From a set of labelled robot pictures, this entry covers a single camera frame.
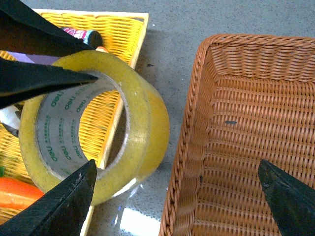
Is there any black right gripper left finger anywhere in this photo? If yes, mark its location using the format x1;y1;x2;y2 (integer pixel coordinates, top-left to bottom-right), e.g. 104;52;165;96
0;160;97;236

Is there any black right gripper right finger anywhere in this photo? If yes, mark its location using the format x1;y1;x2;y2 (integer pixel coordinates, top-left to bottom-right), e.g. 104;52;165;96
258;159;315;236

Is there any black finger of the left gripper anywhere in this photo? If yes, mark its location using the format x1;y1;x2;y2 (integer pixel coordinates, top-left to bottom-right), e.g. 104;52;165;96
0;0;92;57
0;59;98;108

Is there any yellow packing tape roll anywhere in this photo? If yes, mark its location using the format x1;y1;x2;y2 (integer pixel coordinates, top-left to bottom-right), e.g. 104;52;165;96
19;51;169;206

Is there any yellow woven basket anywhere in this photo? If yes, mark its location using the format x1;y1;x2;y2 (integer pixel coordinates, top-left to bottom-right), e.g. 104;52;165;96
0;8;150;236

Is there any brown wicker basket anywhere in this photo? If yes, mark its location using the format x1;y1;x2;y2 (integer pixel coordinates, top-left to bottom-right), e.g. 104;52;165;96
159;34;315;236

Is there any purple foam cube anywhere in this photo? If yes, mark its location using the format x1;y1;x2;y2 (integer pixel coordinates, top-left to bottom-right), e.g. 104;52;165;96
8;51;60;65

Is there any toy panda figurine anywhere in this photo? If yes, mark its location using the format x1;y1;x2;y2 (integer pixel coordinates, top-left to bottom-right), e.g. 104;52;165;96
0;104;23;138

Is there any toy orange carrot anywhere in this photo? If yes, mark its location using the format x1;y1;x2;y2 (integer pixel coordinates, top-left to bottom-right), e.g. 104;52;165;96
0;166;44;210

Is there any small dark labelled jar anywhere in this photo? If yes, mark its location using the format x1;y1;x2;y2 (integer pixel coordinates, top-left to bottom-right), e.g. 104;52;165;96
61;27;103;49

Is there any toy croissant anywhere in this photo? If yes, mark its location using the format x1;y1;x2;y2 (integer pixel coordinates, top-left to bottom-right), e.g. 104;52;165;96
95;46;109;53

